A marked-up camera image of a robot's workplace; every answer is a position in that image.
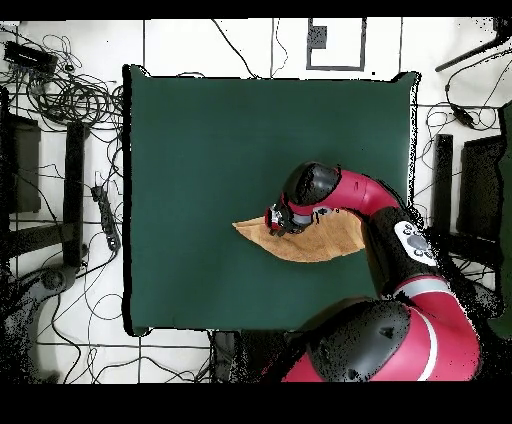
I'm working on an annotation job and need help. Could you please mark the gray chair base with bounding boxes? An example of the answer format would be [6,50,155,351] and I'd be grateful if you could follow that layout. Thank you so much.
[0,263,78,383]

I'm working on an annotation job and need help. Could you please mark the black flat panel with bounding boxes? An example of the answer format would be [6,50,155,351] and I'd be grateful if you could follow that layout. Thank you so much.
[0,113,42,215]
[457,134,506,241]

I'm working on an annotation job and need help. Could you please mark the dark green table cloth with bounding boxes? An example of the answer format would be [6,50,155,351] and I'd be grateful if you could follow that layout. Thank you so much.
[122,63,421,337]

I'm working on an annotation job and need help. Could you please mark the black box device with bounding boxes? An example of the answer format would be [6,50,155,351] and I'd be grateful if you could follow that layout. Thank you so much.
[3,40,60,76]

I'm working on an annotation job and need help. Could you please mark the black tripod leg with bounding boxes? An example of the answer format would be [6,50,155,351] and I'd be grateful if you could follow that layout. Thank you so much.
[434,17,512,74]

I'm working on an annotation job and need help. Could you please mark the tangled black cables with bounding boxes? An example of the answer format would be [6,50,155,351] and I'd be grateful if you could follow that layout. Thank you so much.
[0,23,125,135]

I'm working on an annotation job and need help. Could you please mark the black stand bar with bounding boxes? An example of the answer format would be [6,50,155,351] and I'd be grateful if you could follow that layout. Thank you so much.
[433,133,454,235]
[6,120,89,268]

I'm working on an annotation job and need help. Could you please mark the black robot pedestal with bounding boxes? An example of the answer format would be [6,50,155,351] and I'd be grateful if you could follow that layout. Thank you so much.
[209,330,297,383]

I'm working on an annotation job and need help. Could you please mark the yellow-orange terry towel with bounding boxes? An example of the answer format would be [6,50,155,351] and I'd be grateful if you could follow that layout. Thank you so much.
[231,208,367,264]

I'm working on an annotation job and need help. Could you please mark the small gray square plate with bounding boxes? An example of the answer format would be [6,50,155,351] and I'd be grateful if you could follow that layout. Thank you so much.
[309,25,329,50]

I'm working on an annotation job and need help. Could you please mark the black power strip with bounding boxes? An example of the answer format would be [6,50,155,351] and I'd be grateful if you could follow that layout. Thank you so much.
[90,184,122,252]

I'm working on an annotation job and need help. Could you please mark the gray square frame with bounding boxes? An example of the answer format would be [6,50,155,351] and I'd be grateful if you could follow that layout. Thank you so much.
[306,17,368,73]

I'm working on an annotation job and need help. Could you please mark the black power adapter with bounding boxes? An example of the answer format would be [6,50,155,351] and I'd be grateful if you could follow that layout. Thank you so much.
[450,104,478,130]

